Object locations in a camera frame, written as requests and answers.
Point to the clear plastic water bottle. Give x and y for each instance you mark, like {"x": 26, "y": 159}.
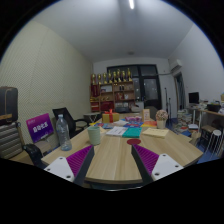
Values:
{"x": 63, "y": 135}

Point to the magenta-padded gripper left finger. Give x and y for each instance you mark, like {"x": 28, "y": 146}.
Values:
{"x": 60, "y": 166}

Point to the white air conditioner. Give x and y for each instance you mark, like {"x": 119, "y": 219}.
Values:
{"x": 176, "y": 65}

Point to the small round side table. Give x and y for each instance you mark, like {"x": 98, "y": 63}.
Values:
{"x": 91, "y": 115}

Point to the pink flowers in white pot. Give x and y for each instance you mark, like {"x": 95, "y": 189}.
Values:
{"x": 161, "y": 118}

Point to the black framed glass door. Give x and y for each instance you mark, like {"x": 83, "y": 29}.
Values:
{"x": 150, "y": 86}

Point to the pink packet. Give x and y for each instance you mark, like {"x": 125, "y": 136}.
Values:
{"x": 133, "y": 118}

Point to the black bag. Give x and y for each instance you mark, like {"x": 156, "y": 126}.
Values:
{"x": 33, "y": 154}

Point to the wooden shelf unit with trophies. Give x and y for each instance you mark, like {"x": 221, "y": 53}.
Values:
{"x": 111, "y": 96}

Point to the blue book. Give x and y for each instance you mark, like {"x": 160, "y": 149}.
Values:
{"x": 105, "y": 126}
{"x": 133, "y": 125}

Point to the stack of books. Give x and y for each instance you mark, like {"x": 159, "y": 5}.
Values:
{"x": 184, "y": 121}

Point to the orange book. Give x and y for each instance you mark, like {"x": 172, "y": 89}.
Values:
{"x": 150, "y": 124}

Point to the pale yellow notebook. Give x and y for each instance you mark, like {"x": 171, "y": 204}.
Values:
{"x": 155, "y": 133}

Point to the white stool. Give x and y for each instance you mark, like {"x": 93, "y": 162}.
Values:
{"x": 216, "y": 133}

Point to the ceiling tube light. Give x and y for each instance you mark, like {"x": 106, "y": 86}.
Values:
{"x": 131, "y": 4}

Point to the grey upholstered chair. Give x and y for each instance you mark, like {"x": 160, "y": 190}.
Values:
{"x": 153, "y": 111}

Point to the orange standing card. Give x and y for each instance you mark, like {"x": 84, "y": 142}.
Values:
{"x": 146, "y": 115}

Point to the dark suitcase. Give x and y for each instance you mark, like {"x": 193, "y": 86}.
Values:
{"x": 8, "y": 105}

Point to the grey ribbed suitcase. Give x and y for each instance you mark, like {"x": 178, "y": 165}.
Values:
{"x": 10, "y": 141}

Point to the yellow gift box red ribbon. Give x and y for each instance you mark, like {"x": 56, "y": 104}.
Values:
{"x": 110, "y": 117}

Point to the teal book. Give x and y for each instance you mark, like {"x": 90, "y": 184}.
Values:
{"x": 132, "y": 132}

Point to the pale green cup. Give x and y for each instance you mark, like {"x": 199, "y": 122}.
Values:
{"x": 94, "y": 136}

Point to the black computer monitor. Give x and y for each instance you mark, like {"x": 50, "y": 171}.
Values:
{"x": 193, "y": 97}

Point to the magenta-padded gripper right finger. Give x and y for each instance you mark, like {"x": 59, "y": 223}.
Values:
{"x": 165, "y": 165}

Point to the purple sign board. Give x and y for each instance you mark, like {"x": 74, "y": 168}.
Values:
{"x": 40, "y": 127}

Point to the flat round red coaster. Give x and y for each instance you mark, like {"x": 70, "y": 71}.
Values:
{"x": 133, "y": 141}

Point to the black office chair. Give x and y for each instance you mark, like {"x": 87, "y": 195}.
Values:
{"x": 65, "y": 118}

